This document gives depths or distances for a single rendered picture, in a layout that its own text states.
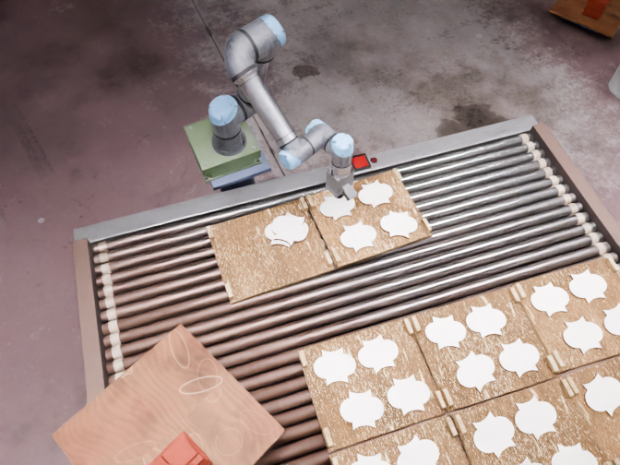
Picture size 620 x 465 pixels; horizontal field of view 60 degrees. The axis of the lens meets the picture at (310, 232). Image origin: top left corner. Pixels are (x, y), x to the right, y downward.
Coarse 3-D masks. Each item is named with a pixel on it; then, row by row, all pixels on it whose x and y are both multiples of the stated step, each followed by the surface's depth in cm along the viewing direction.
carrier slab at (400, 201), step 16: (384, 176) 226; (320, 192) 222; (400, 192) 222; (368, 208) 218; (384, 208) 218; (400, 208) 218; (416, 208) 218; (320, 224) 214; (336, 224) 214; (352, 224) 214; (368, 224) 214; (336, 240) 210; (384, 240) 210; (400, 240) 210; (416, 240) 210; (352, 256) 206; (368, 256) 206
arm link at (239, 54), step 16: (240, 32) 175; (224, 48) 177; (240, 48) 174; (240, 64) 175; (240, 80) 177; (256, 80) 178; (256, 96) 179; (256, 112) 182; (272, 112) 180; (272, 128) 182; (288, 128) 182; (288, 144) 183; (304, 144) 185; (288, 160) 183; (304, 160) 187
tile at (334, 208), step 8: (328, 200) 218; (336, 200) 218; (344, 200) 218; (352, 200) 218; (320, 208) 216; (328, 208) 216; (336, 208) 216; (344, 208) 216; (352, 208) 216; (328, 216) 214; (336, 216) 214; (344, 216) 215
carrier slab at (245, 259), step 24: (264, 216) 216; (216, 240) 210; (240, 240) 210; (264, 240) 210; (312, 240) 210; (240, 264) 204; (264, 264) 204; (288, 264) 204; (312, 264) 204; (240, 288) 199; (264, 288) 199
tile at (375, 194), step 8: (376, 184) 223; (384, 184) 223; (360, 192) 221; (368, 192) 221; (376, 192) 221; (384, 192) 221; (392, 192) 221; (360, 200) 219; (368, 200) 218; (376, 200) 218; (384, 200) 218
